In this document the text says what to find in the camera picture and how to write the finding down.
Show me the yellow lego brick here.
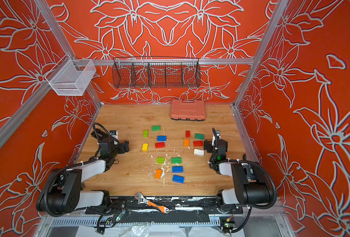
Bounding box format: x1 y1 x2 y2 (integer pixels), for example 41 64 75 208
142 143 148 152

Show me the lime green lego brick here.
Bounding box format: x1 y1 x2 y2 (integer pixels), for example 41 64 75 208
142 130 148 138

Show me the blue lego brick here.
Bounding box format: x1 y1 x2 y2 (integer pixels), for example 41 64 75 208
172 166 183 173
157 135 167 142
172 175 184 184

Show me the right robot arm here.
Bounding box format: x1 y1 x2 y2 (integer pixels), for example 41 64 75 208
204 128 278 209

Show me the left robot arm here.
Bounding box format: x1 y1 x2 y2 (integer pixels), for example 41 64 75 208
36 122 130 217

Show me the white lego brick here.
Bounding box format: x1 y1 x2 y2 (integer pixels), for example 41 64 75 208
194 149 205 156

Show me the dark green lego brick right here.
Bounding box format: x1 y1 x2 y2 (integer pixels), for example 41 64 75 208
194 133 205 140

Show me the dark green lego brick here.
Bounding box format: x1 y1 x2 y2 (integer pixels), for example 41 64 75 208
151 125 161 131
194 133 205 140

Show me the orange lego brick right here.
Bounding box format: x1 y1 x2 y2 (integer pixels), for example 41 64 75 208
183 138 190 147

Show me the orange lego brick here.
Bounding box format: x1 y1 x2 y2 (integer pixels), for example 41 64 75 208
183 138 190 147
154 169 163 179

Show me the small red lego brick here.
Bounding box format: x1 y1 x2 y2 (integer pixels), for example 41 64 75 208
185 130 191 138

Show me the green lego brick centre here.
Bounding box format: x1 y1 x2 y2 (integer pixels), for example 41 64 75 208
171 157 182 164

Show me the lime lego brick centre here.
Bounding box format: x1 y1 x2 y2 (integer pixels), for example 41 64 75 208
156 157 165 164

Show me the dark green lego brick far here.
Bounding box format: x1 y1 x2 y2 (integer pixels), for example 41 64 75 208
151 125 161 131

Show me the orange lego brick front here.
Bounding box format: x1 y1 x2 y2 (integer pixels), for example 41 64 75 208
154 169 163 179

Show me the blue lego brick front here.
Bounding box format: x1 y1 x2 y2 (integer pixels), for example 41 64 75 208
172 175 184 184

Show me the red plastic tool case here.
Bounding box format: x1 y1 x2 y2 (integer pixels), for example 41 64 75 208
170 99 206 121

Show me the clear plastic bin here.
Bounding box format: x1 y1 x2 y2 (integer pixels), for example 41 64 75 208
45 59 96 96

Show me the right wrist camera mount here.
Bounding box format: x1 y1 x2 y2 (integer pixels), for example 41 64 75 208
214 130 221 140

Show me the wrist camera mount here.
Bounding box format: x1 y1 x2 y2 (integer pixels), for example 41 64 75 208
214 130 221 140
109 130 118 139

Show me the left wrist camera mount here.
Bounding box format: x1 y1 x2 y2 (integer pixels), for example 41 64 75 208
109 130 118 139

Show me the orange handled adjustable wrench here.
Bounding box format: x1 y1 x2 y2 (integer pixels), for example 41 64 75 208
135 193 170 214

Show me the black wire basket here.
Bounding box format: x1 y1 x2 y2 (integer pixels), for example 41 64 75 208
112 57 201 89

